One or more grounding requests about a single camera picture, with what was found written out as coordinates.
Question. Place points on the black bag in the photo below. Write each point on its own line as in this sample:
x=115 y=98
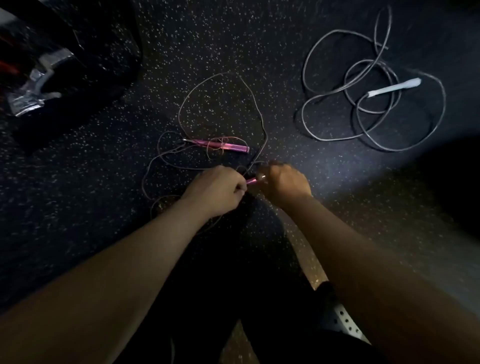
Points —
x=101 y=56

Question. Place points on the person's black trousers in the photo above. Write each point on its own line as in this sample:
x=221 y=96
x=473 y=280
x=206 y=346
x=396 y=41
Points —
x=240 y=285

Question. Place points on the shiny silver bracket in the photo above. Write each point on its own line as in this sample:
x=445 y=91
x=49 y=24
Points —
x=37 y=80

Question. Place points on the person's right hand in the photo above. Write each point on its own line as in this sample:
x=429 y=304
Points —
x=285 y=185

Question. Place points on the person's white shoe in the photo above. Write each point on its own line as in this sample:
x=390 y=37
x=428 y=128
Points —
x=347 y=322

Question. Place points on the person's left hand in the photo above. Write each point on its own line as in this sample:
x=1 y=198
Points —
x=215 y=191

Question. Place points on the person's right forearm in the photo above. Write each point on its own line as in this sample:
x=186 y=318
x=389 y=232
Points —
x=382 y=285

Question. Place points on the person's left forearm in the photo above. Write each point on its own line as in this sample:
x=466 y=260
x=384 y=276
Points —
x=112 y=285

